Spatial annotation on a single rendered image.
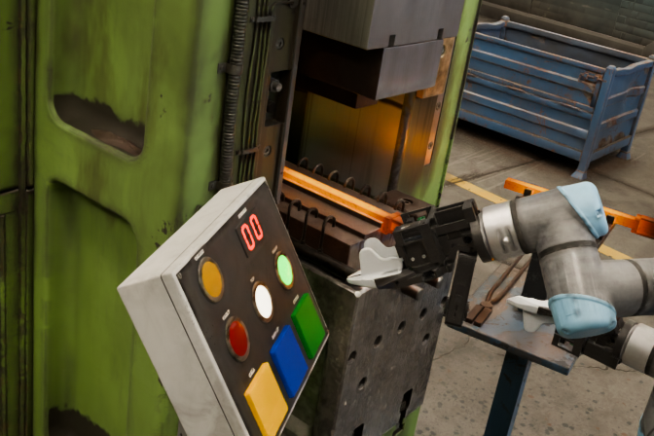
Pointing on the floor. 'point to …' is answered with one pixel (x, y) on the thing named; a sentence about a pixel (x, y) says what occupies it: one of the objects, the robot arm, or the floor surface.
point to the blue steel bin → (555, 90)
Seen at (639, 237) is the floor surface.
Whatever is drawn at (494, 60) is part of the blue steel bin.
